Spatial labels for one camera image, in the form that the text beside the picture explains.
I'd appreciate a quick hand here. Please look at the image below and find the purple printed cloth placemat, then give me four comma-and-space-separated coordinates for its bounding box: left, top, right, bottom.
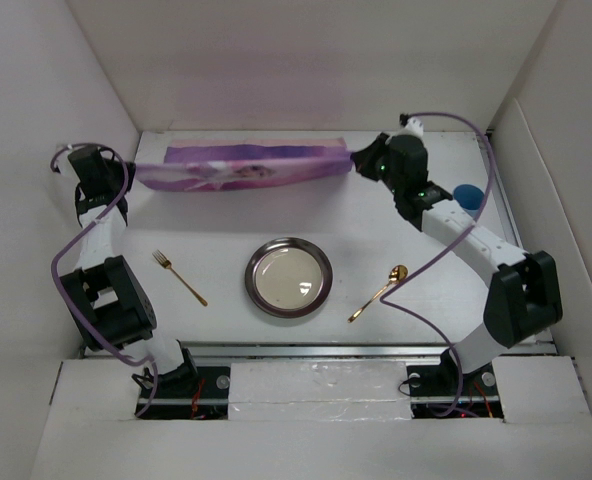
135, 138, 353, 192

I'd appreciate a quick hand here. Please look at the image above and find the metal rimmed cream plate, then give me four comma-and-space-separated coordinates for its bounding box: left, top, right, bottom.
244, 237, 333, 319

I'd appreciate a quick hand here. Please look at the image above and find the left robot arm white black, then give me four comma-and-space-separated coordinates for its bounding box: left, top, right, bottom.
50, 143, 201, 398

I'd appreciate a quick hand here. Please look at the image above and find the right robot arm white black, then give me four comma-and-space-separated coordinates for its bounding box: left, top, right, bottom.
350, 134, 562, 394

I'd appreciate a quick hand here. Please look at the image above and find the blue plastic cup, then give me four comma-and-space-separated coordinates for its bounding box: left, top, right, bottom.
452, 184, 485, 217

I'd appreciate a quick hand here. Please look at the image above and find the gold fork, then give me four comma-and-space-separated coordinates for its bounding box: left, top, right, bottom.
152, 250, 208, 307

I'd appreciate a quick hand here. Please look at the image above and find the gold spoon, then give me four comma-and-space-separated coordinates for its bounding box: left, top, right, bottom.
347, 265, 408, 323

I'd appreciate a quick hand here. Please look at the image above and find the white foam block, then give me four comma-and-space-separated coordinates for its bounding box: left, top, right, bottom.
228, 360, 412, 422

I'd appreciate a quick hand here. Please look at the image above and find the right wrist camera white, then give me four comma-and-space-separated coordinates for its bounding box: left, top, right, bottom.
398, 113, 424, 139

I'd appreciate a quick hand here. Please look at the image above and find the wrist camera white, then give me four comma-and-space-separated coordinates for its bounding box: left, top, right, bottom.
398, 113, 424, 139
54, 144, 77, 179

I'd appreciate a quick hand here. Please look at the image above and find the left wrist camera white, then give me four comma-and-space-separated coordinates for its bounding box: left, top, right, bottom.
54, 144, 77, 179

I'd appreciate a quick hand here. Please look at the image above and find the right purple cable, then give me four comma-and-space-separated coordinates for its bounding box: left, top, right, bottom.
379, 112, 495, 419

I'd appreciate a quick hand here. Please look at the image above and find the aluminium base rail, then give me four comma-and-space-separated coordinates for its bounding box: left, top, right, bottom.
78, 132, 557, 416

